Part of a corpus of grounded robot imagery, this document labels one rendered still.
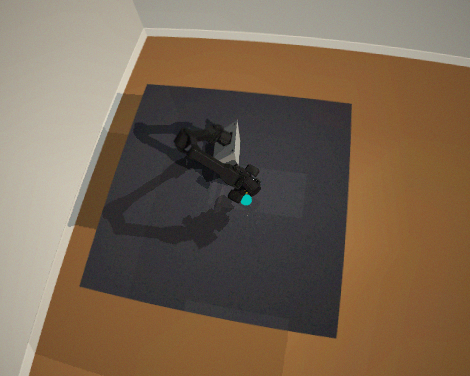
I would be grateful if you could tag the cyan circle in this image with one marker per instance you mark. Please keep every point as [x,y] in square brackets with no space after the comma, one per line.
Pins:
[246,200]

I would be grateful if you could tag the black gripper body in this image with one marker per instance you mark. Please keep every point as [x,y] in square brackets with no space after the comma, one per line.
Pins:
[236,196]

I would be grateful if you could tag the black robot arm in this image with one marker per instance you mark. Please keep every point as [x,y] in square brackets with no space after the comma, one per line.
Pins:
[227,172]

